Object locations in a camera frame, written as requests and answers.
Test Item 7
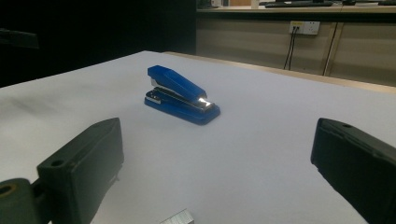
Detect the black power cable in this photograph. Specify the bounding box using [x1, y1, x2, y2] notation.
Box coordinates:
[288, 27, 299, 71]
[283, 27, 297, 71]

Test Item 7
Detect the blue stapler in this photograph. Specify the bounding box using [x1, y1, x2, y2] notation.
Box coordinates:
[143, 64, 221, 126]

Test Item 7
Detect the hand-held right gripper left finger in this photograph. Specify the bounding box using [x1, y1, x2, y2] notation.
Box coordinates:
[36, 117, 125, 224]

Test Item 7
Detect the silver staple strip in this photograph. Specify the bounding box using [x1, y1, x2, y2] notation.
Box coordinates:
[159, 208, 195, 224]

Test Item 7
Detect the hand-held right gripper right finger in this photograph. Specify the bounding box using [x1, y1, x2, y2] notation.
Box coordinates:
[310, 118, 396, 224]

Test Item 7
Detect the white wall socket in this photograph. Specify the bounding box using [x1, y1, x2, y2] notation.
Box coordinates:
[289, 21, 321, 35]

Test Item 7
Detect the beige counter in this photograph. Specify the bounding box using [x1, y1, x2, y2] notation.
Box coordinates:
[196, 0, 396, 88]

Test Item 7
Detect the black keyboard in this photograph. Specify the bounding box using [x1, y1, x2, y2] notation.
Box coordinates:
[264, 0, 334, 9]

